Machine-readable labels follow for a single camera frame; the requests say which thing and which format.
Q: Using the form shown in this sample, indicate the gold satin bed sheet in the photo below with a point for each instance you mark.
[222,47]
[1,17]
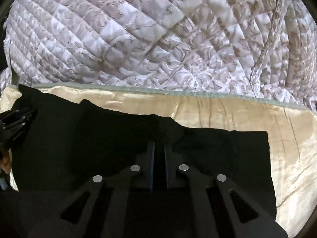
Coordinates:
[291,135]

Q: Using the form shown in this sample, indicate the floral quilted comforter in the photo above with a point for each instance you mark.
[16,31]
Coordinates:
[256,48]

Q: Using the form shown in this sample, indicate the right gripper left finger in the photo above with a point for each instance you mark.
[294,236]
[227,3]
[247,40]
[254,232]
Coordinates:
[106,208]

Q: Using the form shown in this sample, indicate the black pants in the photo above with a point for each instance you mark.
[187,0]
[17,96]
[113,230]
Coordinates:
[67,144]

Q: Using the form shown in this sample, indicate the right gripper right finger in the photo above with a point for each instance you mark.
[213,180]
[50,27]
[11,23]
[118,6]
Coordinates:
[214,206]

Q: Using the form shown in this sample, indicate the person left hand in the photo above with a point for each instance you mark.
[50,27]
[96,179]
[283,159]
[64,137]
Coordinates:
[6,161]

